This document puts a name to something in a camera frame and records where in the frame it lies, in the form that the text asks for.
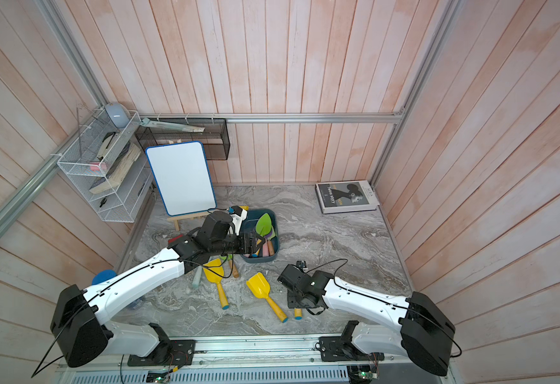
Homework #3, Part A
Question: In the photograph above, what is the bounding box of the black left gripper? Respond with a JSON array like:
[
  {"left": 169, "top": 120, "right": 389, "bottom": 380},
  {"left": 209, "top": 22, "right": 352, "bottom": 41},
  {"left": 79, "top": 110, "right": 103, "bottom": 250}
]
[{"left": 210, "top": 231, "right": 267, "bottom": 256}]

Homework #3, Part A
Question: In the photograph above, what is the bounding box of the yellow plastic scoop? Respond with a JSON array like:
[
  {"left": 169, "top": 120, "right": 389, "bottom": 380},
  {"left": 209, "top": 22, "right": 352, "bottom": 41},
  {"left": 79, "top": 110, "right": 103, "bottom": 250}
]
[
  {"left": 203, "top": 259, "right": 230, "bottom": 310},
  {"left": 246, "top": 273, "right": 288, "bottom": 323},
  {"left": 294, "top": 308, "right": 303, "bottom": 320}
]

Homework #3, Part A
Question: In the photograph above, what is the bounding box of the teal plastic storage box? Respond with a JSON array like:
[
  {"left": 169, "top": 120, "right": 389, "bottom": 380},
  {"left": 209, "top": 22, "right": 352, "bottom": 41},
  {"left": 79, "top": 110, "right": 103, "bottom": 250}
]
[{"left": 241, "top": 209, "right": 279, "bottom": 264}]

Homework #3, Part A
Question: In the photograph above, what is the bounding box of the green trowel with yellow handle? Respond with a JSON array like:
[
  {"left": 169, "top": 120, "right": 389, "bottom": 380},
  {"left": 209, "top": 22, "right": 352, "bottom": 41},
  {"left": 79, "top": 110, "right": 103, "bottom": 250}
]
[{"left": 255, "top": 213, "right": 275, "bottom": 239}]

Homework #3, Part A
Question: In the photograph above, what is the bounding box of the purple shovel with pink handle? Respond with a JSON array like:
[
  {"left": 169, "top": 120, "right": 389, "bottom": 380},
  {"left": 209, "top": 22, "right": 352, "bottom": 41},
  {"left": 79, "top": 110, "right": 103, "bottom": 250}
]
[{"left": 259, "top": 240, "right": 270, "bottom": 258}]

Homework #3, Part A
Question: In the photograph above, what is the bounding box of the light green shovel wooden handle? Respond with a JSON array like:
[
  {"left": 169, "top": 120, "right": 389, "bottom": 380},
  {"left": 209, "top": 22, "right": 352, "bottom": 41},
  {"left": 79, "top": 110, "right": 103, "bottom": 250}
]
[{"left": 266, "top": 229, "right": 276, "bottom": 256}]

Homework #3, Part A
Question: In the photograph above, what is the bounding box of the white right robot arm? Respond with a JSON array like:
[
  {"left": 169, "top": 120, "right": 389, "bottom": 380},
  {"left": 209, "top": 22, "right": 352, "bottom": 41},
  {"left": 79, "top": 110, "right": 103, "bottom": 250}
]
[{"left": 278, "top": 265, "right": 457, "bottom": 377}]

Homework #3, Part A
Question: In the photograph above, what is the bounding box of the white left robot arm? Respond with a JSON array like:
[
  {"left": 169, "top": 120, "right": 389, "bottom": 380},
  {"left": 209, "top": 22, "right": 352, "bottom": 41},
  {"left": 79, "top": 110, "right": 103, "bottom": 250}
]
[{"left": 51, "top": 206, "right": 248, "bottom": 368}]

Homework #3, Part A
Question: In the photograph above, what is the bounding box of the red shovel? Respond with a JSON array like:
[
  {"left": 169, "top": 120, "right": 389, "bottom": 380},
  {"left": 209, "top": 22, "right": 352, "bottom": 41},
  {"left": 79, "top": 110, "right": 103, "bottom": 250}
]
[{"left": 168, "top": 234, "right": 184, "bottom": 247}]

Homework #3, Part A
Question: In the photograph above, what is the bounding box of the grey blue trowel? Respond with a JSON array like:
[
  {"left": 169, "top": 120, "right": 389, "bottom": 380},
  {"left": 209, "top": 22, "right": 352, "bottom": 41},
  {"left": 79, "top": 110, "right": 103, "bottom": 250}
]
[{"left": 191, "top": 266, "right": 203, "bottom": 289}]

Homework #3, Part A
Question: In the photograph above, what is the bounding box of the wooden easel stand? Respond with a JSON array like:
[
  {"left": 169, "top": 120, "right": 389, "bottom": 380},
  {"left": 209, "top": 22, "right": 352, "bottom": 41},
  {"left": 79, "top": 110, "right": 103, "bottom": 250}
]
[{"left": 167, "top": 211, "right": 210, "bottom": 231}]

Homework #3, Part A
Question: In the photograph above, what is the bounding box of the blue framed whiteboard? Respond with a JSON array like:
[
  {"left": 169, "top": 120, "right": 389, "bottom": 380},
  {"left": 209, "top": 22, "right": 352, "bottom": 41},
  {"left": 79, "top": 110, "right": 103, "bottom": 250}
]
[{"left": 146, "top": 141, "right": 217, "bottom": 217}]

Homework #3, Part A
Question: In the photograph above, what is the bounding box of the black and white book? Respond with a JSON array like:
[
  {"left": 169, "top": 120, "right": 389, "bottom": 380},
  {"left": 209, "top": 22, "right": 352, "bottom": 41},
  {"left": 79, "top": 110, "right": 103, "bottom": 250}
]
[{"left": 315, "top": 180, "right": 379, "bottom": 214}]

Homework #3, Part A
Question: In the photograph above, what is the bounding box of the blue lid pen jar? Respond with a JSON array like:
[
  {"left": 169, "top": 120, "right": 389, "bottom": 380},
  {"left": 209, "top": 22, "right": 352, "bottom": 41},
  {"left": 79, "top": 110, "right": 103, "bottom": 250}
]
[{"left": 92, "top": 270, "right": 117, "bottom": 285}]

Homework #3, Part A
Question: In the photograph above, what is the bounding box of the green trowel with wooden handle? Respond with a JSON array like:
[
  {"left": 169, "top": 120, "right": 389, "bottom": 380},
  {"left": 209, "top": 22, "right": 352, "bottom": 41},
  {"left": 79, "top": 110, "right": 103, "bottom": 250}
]
[{"left": 226, "top": 254, "right": 240, "bottom": 278}]

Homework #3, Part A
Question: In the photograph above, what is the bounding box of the black wire basket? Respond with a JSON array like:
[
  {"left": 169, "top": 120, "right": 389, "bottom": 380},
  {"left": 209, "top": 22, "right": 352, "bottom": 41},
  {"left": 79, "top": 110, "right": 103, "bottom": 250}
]
[{"left": 135, "top": 118, "right": 231, "bottom": 161}]

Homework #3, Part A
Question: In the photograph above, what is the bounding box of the white wire mesh shelf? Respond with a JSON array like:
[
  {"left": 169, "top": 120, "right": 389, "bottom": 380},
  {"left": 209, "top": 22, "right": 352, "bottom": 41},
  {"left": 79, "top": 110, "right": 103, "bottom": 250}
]
[{"left": 58, "top": 107, "right": 152, "bottom": 223}]

